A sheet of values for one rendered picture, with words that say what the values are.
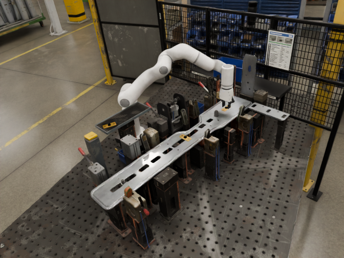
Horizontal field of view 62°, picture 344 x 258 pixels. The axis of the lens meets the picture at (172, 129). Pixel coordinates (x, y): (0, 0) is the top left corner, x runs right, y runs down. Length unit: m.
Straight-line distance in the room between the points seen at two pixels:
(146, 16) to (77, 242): 3.16
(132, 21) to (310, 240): 3.46
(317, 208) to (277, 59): 1.37
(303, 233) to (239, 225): 1.02
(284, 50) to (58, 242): 2.07
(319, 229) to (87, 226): 1.88
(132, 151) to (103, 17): 3.21
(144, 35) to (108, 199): 3.11
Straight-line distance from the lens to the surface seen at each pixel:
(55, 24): 8.72
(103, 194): 1.66
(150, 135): 1.86
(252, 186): 2.03
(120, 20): 4.53
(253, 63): 2.27
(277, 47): 2.47
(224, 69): 2.03
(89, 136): 1.83
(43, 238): 2.01
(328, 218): 2.91
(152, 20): 4.20
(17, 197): 3.46
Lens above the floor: 2.17
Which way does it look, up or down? 36 degrees down
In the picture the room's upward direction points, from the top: 6 degrees counter-clockwise
